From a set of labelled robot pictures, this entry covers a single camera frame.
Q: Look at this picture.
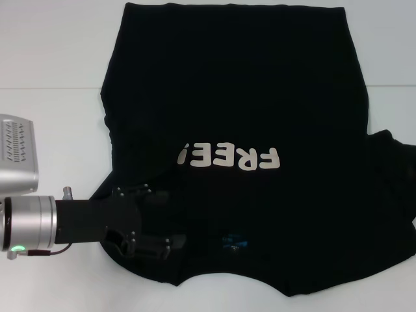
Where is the dark red thin cable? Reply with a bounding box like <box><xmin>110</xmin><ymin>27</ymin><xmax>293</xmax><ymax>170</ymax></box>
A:
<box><xmin>6</xmin><ymin>241</ymin><xmax>72</xmax><ymax>261</ymax></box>

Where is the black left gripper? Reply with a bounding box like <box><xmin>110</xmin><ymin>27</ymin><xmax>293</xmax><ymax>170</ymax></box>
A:
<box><xmin>54</xmin><ymin>183</ymin><xmax>189</xmax><ymax>260</ymax></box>

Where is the black shirt with FREE print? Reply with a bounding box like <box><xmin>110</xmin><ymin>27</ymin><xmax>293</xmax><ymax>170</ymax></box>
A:
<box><xmin>86</xmin><ymin>2</ymin><xmax>416</xmax><ymax>289</ymax></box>

